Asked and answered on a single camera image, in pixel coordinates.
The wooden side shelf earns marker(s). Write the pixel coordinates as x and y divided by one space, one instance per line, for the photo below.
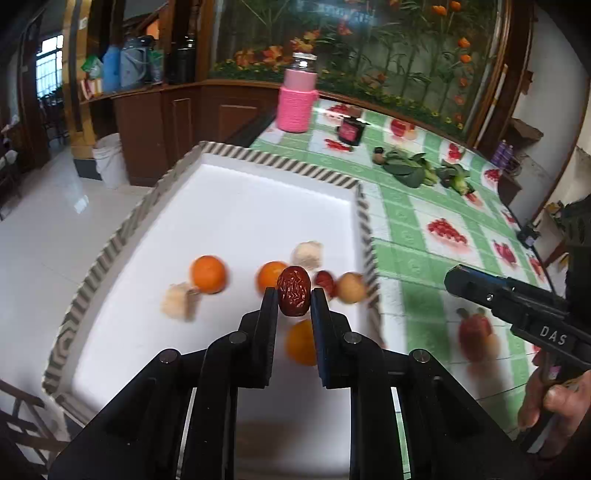
508 184

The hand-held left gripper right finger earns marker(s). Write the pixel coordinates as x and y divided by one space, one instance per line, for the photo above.
321 350

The green and white bag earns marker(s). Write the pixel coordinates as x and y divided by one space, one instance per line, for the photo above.
92 68

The brown kiwi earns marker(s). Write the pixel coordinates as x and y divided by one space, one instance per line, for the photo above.
378 158

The purple bottle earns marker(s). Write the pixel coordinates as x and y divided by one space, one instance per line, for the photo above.
508 156
499 153

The bok choy with dark leaves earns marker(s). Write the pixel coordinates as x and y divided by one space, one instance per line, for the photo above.
406 168

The red date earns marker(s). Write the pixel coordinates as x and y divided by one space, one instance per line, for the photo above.
325 282
293 290

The white bucket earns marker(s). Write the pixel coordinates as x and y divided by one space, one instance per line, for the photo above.
111 159

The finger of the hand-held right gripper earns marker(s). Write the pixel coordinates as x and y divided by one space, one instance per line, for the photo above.
480 288

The sugarcane piece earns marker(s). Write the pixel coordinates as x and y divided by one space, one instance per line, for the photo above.
178 301

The black thermos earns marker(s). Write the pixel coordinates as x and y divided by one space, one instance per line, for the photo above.
182 60

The green checkered fruit-print tablecloth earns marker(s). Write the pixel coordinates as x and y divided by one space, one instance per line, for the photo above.
406 221

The pale green bok choy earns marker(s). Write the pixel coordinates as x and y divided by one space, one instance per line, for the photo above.
457 180

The flower wall poster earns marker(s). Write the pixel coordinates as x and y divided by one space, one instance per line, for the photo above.
369 46

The blue water jug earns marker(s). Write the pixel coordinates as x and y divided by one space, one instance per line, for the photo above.
111 69

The pale walnut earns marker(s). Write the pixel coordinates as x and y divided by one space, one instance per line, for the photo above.
307 254

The person's right hand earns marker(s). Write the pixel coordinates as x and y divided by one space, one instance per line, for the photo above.
568 406

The small yellow-brown fruit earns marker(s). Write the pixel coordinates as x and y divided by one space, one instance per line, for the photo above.
351 288

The wooden counter cabinet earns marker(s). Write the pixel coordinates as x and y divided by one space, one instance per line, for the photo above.
152 129

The white tray with striped rim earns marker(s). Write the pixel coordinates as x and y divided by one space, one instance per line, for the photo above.
231 207

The grey water jug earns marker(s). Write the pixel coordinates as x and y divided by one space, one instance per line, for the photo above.
135 62

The orange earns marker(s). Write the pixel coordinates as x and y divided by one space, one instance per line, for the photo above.
270 274
208 274
300 346

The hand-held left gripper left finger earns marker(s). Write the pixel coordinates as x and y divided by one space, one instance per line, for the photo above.
268 350

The wooden chair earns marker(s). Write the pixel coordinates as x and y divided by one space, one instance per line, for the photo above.
27 406

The jar with pink knit sleeve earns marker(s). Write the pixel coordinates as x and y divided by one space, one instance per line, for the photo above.
298 101

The brown round fruit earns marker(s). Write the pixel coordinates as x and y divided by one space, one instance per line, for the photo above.
353 111

